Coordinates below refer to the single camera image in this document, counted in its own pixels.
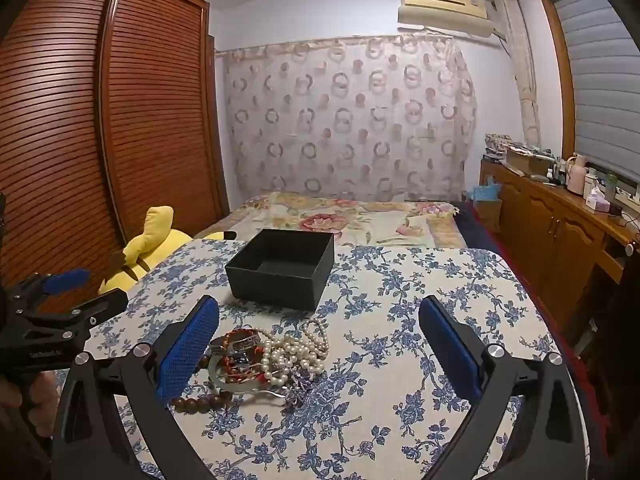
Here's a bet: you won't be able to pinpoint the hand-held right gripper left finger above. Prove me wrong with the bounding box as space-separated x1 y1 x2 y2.
50 295 221 480

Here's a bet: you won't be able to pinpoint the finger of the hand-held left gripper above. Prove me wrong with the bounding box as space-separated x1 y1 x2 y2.
47 291 129 331
15 269 92 302

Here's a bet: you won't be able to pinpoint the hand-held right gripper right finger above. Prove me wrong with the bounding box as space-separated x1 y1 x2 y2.
417 295 588 480

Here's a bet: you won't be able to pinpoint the brown wooden bead bracelet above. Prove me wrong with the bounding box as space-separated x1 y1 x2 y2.
167 352 238 415

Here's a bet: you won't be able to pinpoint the engraved silver bangle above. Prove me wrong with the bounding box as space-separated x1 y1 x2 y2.
209 329 263 361

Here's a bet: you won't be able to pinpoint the red and silver bracelets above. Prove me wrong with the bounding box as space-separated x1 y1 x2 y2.
207 355 288 394

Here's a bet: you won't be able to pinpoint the red cord bracelet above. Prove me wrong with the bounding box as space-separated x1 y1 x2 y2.
220 355 265 386

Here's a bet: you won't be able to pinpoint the white pearl necklace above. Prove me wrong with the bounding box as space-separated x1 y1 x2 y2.
257 317 331 388

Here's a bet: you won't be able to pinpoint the silver chain necklace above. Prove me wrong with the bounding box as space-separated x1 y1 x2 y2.
280 372 321 407

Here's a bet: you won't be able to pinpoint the black jewelry box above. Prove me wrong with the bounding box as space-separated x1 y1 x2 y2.
225 229 335 311

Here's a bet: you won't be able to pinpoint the person's left hand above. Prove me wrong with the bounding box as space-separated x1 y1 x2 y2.
0 370 58 438

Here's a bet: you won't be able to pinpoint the yellow plush toy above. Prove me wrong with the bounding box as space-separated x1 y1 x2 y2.
98 206 237 295

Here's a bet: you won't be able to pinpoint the blue floral tablecloth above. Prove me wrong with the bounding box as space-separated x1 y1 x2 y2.
52 239 586 480

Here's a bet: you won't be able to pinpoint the dark blue bedding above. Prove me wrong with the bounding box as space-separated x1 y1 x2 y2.
452 200 501 251

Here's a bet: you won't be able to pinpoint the long wooden cabinet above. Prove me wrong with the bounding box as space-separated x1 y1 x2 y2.
479 157 640 311

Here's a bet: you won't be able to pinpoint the brown slatted wooden wardrobe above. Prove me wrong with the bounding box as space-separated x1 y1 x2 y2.
0 0 231 311

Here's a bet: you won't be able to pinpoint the floral bed blanket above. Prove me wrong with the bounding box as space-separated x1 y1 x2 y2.
192 191 468 250

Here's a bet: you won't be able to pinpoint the brown cardboard box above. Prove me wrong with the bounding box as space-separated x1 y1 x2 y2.
505 147 551 176

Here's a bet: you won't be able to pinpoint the pink tissue box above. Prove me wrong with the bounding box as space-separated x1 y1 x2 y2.
585 187 612 212

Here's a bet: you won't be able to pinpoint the patterned stack of books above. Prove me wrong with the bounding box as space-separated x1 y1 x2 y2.
484 133 513 161

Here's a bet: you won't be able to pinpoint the pink thermos jug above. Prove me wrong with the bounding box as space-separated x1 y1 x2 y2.
566 154 588 195

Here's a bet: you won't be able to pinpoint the wrapped air conditioner pipe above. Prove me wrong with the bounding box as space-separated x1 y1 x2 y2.
492 0 543 147

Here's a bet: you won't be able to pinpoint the grey window blind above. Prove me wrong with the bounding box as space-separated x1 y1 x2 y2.
547 0 640 186

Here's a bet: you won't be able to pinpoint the ring-patterned sheer curtain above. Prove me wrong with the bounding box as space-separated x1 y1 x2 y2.
215 35 476 202

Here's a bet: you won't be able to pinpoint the beige wall air conditioner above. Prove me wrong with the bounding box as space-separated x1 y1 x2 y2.
397 0 493 38

